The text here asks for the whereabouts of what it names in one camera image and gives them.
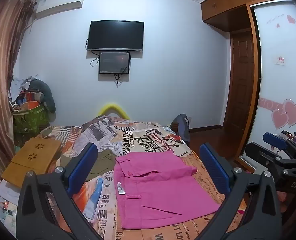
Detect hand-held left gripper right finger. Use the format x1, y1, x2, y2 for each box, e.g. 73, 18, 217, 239
195, 142, 283, 240

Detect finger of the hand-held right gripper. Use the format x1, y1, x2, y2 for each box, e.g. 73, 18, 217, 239
245, 142, 296, 176
262, 132, 296, 159

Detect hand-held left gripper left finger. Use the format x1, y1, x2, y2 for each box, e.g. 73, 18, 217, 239
15, 142, 109, 240

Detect pink pants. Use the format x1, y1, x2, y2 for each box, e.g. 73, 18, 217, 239
113, 152, 221, 230

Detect olive green garment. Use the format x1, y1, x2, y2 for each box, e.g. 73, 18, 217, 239
63, 149, 116, 183

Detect yellow wooden folding table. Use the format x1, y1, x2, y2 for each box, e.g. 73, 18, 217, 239
2, 137, 62, 188

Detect white heart-print wardrobe door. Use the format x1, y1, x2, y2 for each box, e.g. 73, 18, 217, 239
234, 0, 296, 165

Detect yellow curved foam tube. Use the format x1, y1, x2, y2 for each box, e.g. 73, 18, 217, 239
99, 103, 130, 118

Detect brown wooden door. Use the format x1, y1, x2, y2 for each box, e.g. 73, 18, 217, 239
223, 31, 257, 133

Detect green patterned bag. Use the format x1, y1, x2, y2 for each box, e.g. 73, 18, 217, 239
12, 105, 50, 134

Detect newspaper printed blanket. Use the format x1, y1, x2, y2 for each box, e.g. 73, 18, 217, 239
0, 115, 251, 240

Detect orange box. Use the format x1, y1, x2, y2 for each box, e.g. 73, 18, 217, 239
25, 92, 43, 105

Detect scattered papers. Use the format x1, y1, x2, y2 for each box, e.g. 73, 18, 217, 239
0, 180, 21, 235

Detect striped brown curtain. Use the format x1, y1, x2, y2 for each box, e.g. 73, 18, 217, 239
0, 0, 36, 165

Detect brown wooden overhead cabinet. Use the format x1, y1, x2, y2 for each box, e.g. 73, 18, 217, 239
200, 0, 292, 33

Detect white air conditioner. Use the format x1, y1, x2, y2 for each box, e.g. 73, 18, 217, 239
34, 0, 85, 19

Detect small black wall monitor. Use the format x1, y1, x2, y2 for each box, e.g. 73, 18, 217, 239
99, 52, 131, 75

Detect black wall television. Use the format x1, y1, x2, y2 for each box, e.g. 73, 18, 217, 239
87, 20, 145, 52

